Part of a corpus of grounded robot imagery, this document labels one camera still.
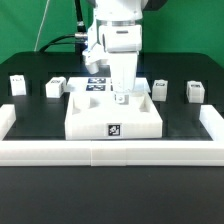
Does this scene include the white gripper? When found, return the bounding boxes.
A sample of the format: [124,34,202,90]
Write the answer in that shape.
[99,25,142,104]

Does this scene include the white square tabletop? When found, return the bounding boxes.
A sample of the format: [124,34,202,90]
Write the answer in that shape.
[65,92,163,140]

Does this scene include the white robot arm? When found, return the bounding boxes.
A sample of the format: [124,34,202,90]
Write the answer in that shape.
[83,0,168,104]

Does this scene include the white marker sheet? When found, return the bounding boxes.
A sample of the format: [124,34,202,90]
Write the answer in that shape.
[65,77,151,93]

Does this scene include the white U-shaped fence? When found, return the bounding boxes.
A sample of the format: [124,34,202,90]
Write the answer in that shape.
[0,104,224,166]

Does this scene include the black cables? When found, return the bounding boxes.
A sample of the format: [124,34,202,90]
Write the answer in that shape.
[39,0,90,54]

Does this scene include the white cord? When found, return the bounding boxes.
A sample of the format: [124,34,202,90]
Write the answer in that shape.
[33,0,52,53]

